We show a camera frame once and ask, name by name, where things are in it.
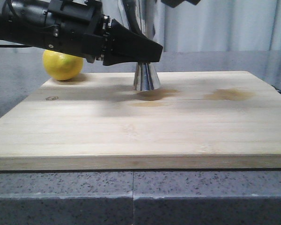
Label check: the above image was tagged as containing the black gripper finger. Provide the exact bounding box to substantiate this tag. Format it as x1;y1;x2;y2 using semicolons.
103;19;163;66

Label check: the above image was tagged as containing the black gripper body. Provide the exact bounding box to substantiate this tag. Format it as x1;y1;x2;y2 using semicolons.
161;0;200;8
35;0;109;63

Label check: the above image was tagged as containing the steel double jigger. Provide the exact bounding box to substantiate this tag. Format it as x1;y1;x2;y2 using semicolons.
122;0;161;92

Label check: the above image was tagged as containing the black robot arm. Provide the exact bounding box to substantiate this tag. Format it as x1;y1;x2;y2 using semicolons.
0;0;163;66

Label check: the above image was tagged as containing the yellow lemon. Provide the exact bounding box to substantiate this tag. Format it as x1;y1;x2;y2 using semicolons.
43;50;83;81

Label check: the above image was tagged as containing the grey curtain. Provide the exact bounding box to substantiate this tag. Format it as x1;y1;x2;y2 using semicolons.
103;0;281;52

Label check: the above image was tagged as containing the light wooden cutting board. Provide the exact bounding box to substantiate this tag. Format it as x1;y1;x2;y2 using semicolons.
0;71;281;171

